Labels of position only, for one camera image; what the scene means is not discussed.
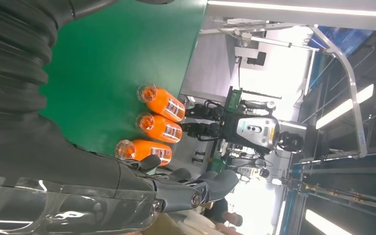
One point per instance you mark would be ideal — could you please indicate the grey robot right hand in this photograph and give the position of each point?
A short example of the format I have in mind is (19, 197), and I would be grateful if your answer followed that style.
(45, 168)

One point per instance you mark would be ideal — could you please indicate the wall light strip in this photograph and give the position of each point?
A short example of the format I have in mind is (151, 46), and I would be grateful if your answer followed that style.
(304, 8)

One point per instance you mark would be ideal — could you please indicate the orange detergent bottle clear cap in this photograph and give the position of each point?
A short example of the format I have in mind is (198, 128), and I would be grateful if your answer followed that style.
(163, 103)
(145, 150)
(162, 128)

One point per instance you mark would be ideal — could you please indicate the white robot support frame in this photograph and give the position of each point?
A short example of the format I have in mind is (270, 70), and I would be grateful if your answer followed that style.
(351, 84)

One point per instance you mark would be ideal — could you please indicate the black silver humanoid robot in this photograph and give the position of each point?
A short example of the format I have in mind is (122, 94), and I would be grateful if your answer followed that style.
(246, 162)
(256, 129)

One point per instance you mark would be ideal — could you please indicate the ceiling light strip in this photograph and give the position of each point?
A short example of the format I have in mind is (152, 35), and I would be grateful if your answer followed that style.
(324, 223)
(343, 107)

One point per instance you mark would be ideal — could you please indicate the person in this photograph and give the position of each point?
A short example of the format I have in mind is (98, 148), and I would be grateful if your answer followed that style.
(217, 209)

